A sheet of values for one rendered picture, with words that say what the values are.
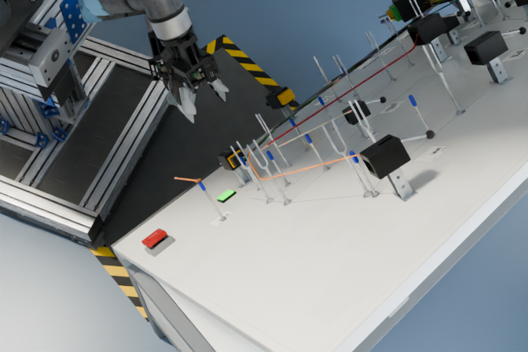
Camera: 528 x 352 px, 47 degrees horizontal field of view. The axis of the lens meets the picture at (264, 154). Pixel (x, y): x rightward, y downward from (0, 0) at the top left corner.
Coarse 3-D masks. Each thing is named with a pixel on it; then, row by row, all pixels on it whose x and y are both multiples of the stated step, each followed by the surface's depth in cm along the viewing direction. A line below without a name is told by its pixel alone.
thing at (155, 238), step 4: (156, 232) 135; (160, 232) 133; (164, 232) 132; (148, 236) 135; (152, 236) 133; (156, 236) 132; (160, 236) 132; (164, 236) 133; (144, 240) 134; (148, 240) 132; (152, 240) 131; (156, 240) 132; (160, 240) 133; (144, 244) 134; (148, 244) 131; (152, 244) 131; (156, 244) 133
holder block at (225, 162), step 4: (228, 148) 143; (236, 148) 139; (224, 152) 141; (228, 152) 139; (232, 152) 138; (220, 156) 140; (224, 156) 138; (228, 156) 138; (220, 160) 142; (224, 160) 140; (228, 160) 138; (244, 160) 140; (224, 164) 142; (228, 164) 139; (240, 164) 139; (228, 168) 141; (232, 168) 139
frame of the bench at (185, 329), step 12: (132, 264) 163; (132, 276) 163; (144, 276) 162; (144, 288) 160; (156, 288) 160; (144, 300) 183; (156, 300) 159; (168, 300) 159; (168, 312) 157; (180, 312) 157; (156, 324) 212; (180, 324) 156; (192, 324) 156; (168, 336) 193; (192, 336) 154; (192, 348) 153; (204, 348) 153
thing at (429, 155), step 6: (426, 150) 102; (432, 150) 101; (438, 150) 99; (444, 150) 98; (420, 156) 101; (426, 156) 100; (432, 156) 99; (438, 156) 97; (414, 162) 101; (420, 162) 99; (426, 162) 98; (432, 162) 97
